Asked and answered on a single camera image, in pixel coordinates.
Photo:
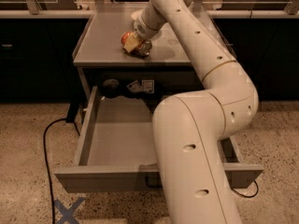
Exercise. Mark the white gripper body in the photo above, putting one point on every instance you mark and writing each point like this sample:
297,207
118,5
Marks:
144,31

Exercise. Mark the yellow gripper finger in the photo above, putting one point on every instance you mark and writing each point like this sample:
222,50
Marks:
131,41

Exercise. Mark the grey metal cabinet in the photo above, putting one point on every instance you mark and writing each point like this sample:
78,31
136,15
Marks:
183,52

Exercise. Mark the white label card tilted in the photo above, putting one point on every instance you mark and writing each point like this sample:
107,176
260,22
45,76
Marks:
134,87

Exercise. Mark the black metal drawer handle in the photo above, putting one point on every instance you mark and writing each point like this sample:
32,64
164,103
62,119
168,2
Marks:
153,182

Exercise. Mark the red coke can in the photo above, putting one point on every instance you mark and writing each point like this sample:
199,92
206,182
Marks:
144,49

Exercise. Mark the white ceramic bowl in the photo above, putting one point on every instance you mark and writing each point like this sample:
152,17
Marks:
136,15

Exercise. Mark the grey open top drawer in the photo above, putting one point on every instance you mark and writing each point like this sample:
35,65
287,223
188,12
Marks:
116,150

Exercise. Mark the blue tape cross mark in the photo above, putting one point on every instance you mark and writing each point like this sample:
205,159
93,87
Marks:
68,213

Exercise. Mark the black round device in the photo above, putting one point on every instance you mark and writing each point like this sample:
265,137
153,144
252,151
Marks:
111,88

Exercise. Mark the white label card square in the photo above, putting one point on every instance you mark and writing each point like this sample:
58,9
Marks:
148,86

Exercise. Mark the dark counter cabinet left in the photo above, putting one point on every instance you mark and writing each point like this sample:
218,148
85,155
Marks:
36,63

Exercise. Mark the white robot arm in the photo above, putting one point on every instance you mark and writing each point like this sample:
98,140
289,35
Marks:
187,127

